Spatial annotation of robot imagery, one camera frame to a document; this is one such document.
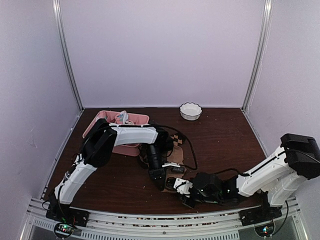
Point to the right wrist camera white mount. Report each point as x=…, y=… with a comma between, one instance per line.
x=179, y=185

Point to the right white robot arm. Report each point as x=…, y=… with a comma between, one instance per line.
x=295, y=161

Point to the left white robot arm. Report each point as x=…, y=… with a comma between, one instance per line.
x=96, y=151

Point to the aluminium corner post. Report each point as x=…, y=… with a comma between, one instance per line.
x=262, y=41
x=65, y=53

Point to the left aluminium corner post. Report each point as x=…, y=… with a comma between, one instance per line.
x=65, y=53

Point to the right aluminium corner post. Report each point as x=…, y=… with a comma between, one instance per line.
x=262, y=41

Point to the aluminium front rail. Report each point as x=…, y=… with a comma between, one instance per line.
x=219, y=225

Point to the tan ribbed sock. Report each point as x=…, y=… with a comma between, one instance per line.
x=177, y=157

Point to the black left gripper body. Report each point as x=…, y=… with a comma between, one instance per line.
x=153, y=151

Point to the white scalloped ceramic bowl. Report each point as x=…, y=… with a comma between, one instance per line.
x=190, y=111

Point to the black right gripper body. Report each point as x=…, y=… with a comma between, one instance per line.
x=212, y=199

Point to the brown argyle patterned sock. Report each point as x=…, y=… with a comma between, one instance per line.
x=175, y=140

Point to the rolled socks in box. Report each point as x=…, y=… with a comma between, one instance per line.
x=123, y=119

